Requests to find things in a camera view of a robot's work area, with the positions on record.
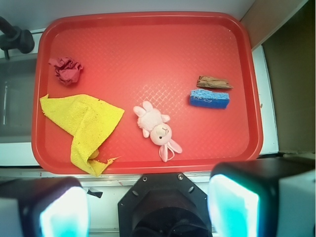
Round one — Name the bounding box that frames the black tape scrap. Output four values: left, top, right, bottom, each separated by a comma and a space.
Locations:
86, 187, 103, 198

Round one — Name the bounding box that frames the brown wood piece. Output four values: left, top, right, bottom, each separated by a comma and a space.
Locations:
197, 76, 233, 89

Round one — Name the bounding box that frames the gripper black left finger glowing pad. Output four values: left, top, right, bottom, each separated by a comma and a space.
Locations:
0, 177, 89, 237

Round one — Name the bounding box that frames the crumpled red paper ball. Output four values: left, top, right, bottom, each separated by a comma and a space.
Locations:
48, 57, 83, 86

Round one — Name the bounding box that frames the black faucet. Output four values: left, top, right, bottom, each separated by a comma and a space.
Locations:
0, 17, 35, 60

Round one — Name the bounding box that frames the blue sponge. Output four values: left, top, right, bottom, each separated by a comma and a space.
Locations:
189, 89, 230, 109

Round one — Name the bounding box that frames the red plastic tray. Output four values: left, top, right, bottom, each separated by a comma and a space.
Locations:
32, 12, 263, 174

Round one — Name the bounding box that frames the yellow microfiber cloth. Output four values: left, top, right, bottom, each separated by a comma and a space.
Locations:
39, 94, 125, 177

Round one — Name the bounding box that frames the pink plush bunny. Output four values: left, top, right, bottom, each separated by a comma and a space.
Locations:
133, 101, 183, 162

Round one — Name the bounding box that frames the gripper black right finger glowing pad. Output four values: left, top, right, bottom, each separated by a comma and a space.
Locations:
207, 157, 316, 237

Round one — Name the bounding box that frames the metal sink basin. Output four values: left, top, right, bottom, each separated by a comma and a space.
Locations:
0, 54, 37, 143

